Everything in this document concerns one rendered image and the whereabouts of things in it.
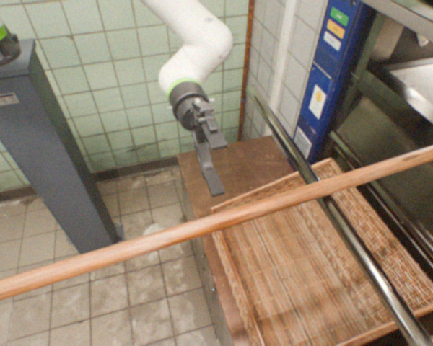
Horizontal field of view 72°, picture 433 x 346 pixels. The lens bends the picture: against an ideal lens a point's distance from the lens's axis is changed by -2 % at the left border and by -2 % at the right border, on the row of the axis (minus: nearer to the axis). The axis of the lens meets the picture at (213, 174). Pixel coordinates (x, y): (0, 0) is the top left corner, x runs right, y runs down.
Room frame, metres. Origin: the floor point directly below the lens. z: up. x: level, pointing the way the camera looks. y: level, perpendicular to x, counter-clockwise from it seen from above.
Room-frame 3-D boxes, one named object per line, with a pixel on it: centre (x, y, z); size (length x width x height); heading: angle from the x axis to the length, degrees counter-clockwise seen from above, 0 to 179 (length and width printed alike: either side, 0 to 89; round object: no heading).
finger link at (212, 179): (0.43, 0.00, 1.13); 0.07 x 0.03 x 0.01; 17
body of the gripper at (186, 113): (0.56, 0.04, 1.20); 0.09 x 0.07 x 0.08; 17
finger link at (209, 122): (0.45, 0.01, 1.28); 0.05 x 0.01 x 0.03; 17
